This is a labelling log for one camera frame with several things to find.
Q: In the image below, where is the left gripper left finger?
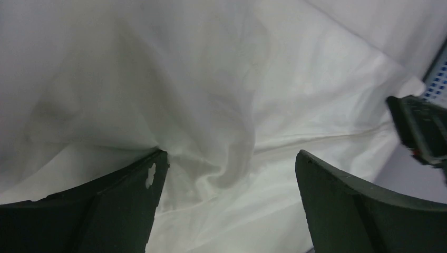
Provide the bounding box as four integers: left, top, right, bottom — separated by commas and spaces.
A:
1, 150, 169, 252

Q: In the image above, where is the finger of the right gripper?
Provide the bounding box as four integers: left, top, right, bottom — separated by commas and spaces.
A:
385, 95, 446, 178

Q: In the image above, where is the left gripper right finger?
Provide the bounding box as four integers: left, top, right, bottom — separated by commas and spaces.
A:
295, 150, 446, 252

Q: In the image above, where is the white t-shirt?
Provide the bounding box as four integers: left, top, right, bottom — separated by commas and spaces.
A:
1, 1, 446, 252

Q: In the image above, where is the white plastic basket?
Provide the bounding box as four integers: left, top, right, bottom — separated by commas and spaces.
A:
421, 40, 446, 108

